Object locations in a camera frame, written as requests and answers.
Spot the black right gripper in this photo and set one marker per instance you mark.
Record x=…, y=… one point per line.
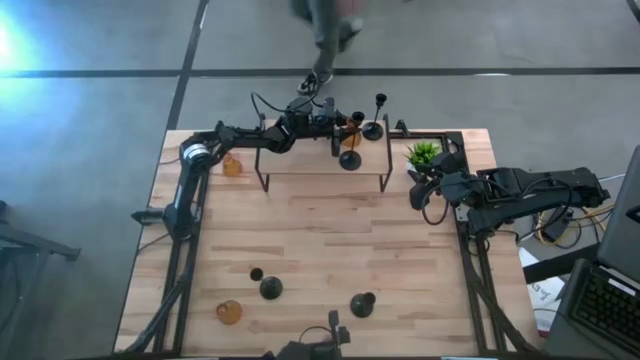
x=452, y=177

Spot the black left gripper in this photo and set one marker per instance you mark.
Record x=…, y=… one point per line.
x=305, y=122

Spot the amber glass candle holder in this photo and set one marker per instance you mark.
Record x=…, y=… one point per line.
x=232, y=167
x=229, y=313
x=347, y=141

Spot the tall black wide-cup candlestick holder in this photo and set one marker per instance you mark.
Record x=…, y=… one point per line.
x=350, y=161

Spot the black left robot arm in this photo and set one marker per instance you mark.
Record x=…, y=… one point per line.
x=185, y=195

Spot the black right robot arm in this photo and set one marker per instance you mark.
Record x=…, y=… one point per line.
x=540, y=187

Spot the green plant white pot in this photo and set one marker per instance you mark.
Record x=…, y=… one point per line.
x=424, y=152

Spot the tall black narrow-cup candlestick holder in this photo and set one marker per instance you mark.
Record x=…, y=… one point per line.
x=372, y=131

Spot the person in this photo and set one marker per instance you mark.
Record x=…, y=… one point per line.
x=325, y=35

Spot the short black candlestick holder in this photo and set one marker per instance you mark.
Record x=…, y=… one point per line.
x=361, y=306

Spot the black power adapter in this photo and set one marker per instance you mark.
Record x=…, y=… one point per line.
x=557, y=227

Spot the white paper sheet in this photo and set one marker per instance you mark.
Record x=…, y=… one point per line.
x=542, y=295

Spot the medium black candlestick holder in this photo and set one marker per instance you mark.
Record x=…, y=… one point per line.
x=270, y=288

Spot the grey laptop computer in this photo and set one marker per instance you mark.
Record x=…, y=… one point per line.
x=620, y=225

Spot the wooden shelf black metal frame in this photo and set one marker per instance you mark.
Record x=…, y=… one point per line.
x=300, y=160

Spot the black table-level camera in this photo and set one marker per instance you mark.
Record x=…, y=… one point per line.
x=332, y=325

